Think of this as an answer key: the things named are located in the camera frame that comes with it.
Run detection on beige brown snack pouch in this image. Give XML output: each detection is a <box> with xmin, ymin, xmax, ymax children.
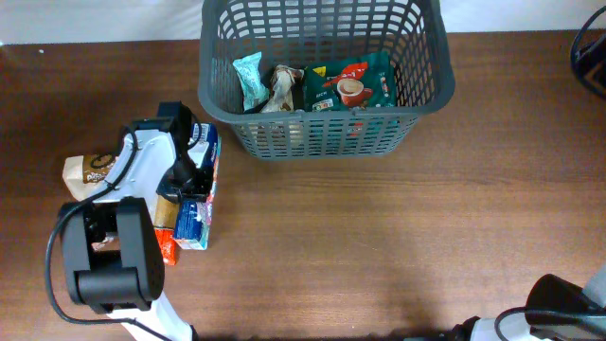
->
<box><xmin>62</xmin><ymin>153</ymin><xmax>116</xmax><ymax>201</ymax></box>

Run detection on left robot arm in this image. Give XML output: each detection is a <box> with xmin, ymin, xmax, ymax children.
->
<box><xmin>45</xmin><ymin>101</ymin><xmax>213</xmax><ymax>340</ymax></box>

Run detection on grey plastic basket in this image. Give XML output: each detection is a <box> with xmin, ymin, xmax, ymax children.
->
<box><xmin>198</xmin><ymin>0</ymin><xmax>455</xmax><ymax>160</ymax></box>

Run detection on green coffee sachet bag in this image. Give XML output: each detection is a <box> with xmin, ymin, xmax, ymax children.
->
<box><xmin>303</xmin><ymin>51</ymin><xmax>398</xmax><ymax>112</ymax></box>

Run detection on orange biscuit packet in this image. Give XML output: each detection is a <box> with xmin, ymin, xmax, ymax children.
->
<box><xmin>152</xmin><ymin>195</ymin><xmax>179</xmax><ymax>266</ymax></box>

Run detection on beige chocolate snack pouch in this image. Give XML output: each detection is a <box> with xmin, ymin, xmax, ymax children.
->
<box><xmin>251</xmin><ymin>64</ymin><xmax>304</xmax><ymax>113</ymax></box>

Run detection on blue tissue pack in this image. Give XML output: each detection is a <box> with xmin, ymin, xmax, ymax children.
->
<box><xmin>173</xmin><ymin>123</ymin><xmax>222</xmax><ymax>250</ymax></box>

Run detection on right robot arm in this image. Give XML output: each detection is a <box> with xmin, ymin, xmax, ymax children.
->
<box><xmin>446</xmin><ymin>268</ymin><xmax>605</xmax><ymax>341</ymax></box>

